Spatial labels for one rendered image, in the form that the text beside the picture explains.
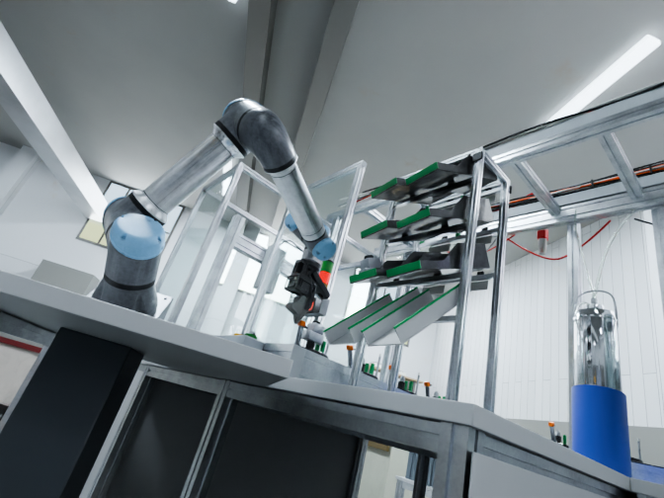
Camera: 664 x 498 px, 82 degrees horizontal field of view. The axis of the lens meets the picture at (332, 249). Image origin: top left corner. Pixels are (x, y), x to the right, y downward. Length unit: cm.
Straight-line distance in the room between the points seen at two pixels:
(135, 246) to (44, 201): 858
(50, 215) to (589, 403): 900
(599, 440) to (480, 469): 97
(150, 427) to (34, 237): 760
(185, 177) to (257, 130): 23
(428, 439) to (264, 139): 73
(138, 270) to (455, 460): 76
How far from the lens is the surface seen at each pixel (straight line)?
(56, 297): 68
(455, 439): 64
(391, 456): 409
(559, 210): 230
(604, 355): 165
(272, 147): 98
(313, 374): 113
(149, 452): 194
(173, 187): 109
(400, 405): 68
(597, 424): 159
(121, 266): 100
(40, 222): 935
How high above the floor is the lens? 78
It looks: 25 degrees up
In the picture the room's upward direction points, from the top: 16 degrees clockwise
